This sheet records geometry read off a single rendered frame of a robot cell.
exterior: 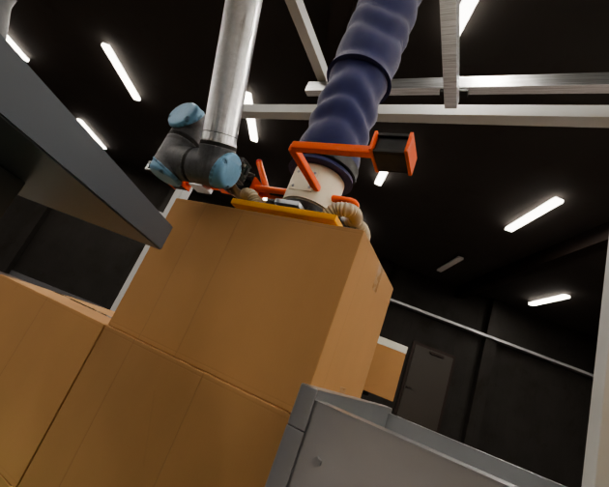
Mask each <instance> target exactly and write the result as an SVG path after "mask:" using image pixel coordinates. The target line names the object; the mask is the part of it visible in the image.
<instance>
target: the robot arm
mask: <svg viewBox="0 0 609 487"><path fill-rule="evenodd" d="M16 2H17V0H0V34H1V35H2V36H3V38H4V39H6V38H7V35H8V29H9V23H10V16H11V10H12V7H13V6H14V5H15V3H16ZM262 2H263V0H225V3H224V9H223V14H222V20H221V25H220V31H219V37H218V43H217V53H216V59H215V64H214V70H213V75H212V81H211V87H210V93H209V98H208V104H207V109H206V115H205V113H204V111H203V110H201V109H200V108H199V106H198V105H197V104H195V103H193V102H187V103H183V104H181V105H179V106H177V107H176V108H175V109H173V110H172V112H171V113H170V114H169V116H168V124H169V126H170V127H172V128H171V130H170V132H169V133H168V134H167V135H166V137H165V139H164V140H163V142H162V144H161V145H160V147H159V149H158V151H157V153H156V154H155V156H154V157H153V160H152V161H151V163H150V170H151V171H152V173H153V174H154V175H156V176H157V177H158V178H159V179H161V180H162V181H164V182H165V183H167V184H169V185H171V186H175V187H177V186H181V185H182V182H183V181H184V182H189V183H196V184H200V185H204V186H211V187H213V188H223V189H224V190H226V191H227V192H228V193H230V194H231V195H232V196H234V197H236V198H237V199H241V197H240V192H241V189H239V188H238V187H237V185H241V186H243V183H244V182H245V180H246V178H247V176H251V177H252V176H255V174H253V173H250V172H249V170H250V168H251V166H250V165H249V163H248V162H247V161H246V159H245V158H239V157H238V156H237V155H236V150H237V139H238V134H239V128H240V123H241V118H242V113H243V108H244V102H245V97H246V91H247V82H248V77H249V71H250V66H251V60H252V55H253V50H254V45H255V40H256V34H257V29H258V23H259V18H260V13H261V8H262ZM247 164H248V165H247ZM236 184H237V185H236Z"/></svg>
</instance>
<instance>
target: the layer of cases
mask: <svg viewBox="0 0 609 487"><path fill-rule="evenodd" d="M114 312H115V311H112V310H109V309H106V308H103V307H100V306H97V305H94V304H91V303H89V302H86V301H81V300H78V299H75V298H72V297H69V296H65V295H62V294H59V293H56V292H53V291H50V290H47V289H45V288H42V287H39V286H36V285H33V284H30V283H27V282H24V281H21V280H18V279H15V278H12V277H9V276H6V275H4V274H0V473H1V474H2V475H3V476H4V477H5V478H6V479H7V480H8V481H9V482H10V483H11V484H12V485H13V487H265V485H266V482H267V479H268V476H269V473H270V471H271V468H272V465H273V462H274V460H275V457H276V453H277V450H278V447H279V444H280V441H281V439H282V436H283V433H284V430H285V427H286V425H287V424H288V420H289V417H290V415H291V414H290V413H288V412H286V411H284V410H282V409H281V408H279V407H277V406H275V405H273V404H271V403H269V402H267V401H265V400H263V399H260V398H258V397H256V396H254V395H252V394H250V393H248V392H246V391H244V390H242V389H240V388H238V387H235V386H232V385H230V384H228V383H226V382H225V381H223V380H221V379H219V378H217V377H215V376H213V375H211V374H209V373H207V372H205V371H202V370H200V369H198V368H196V367H194V366H192V365H190V364H188V363H186V362H184V361H182V360H180V359H178V358H174V357H172V356H170V355H169V354H167V353H165V352H163V351H161V350H159V349H157V348H155V347H153V346H151V345H149V344H147V343H144V342H142V341H140V340H138V339H136V338H134V337H132V336H130V335H128V334H126V333H124V332H122V331H120V330H118V329H115V328H113V327H111V326H110V325H109V324H108V323H109V321H110V320H111V318H112V316H113V314H114Z"/></svg>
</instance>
